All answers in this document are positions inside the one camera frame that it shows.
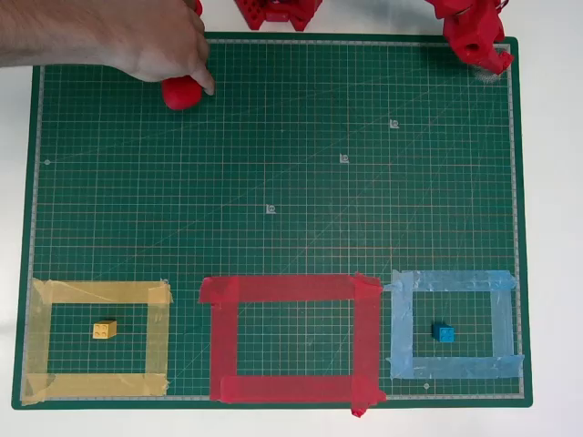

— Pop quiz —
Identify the red leader arm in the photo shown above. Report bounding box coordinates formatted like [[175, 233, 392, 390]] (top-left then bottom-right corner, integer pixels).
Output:
[[161, 0, 204, 112]]

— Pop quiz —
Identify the man's right forearm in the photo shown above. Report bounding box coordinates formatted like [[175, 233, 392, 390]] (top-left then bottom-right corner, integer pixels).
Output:
[[0, 0, 100, 70]]

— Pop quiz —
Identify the blue tape rectangle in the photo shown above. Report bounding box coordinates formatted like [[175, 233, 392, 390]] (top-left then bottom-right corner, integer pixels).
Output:
[[384, 269, 526, 381]]

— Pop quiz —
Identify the blue toy brick cube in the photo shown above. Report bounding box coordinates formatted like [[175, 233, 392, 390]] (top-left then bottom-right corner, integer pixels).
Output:
[[431, 321, 455, 343]]

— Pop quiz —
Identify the red tape rectangle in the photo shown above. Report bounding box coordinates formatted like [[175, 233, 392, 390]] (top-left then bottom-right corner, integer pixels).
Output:
[[199, 271, 388, 418]]

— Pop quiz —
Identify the yellow tape rectangle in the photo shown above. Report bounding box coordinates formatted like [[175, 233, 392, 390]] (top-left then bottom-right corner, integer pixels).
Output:
[[21, 278, 174, 406]]

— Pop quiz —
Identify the yellow toy brick cube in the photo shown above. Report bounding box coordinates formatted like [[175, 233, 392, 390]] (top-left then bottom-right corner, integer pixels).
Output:
[[92, 320, 118, 340]]

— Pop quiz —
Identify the man's right hand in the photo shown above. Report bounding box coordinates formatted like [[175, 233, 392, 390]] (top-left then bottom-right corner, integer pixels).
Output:
[[97, 0, 216, 97]]

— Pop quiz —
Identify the green cutting mat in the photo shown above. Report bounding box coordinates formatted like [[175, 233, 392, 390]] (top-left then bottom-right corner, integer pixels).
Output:
[[11, 31, 533, 411]]

